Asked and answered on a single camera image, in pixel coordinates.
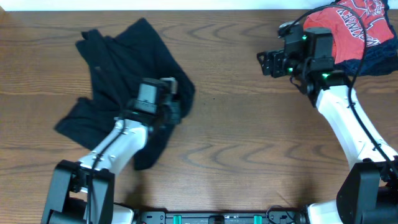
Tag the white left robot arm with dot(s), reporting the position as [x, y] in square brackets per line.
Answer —
[83, 191]

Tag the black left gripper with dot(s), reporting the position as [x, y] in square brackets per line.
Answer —
[178, 111]

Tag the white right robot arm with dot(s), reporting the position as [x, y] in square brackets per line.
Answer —
[369, 193]

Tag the dark navy garment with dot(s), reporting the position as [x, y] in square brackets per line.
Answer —
[380, 60]

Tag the black t-shirt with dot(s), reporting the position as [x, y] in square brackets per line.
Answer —
[117, 67]

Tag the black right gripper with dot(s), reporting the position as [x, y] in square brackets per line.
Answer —
[273, 59]

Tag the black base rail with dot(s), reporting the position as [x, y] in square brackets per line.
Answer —
[272, 216]

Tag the red printed t-shirt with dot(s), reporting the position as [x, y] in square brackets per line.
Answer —
[348, 38]

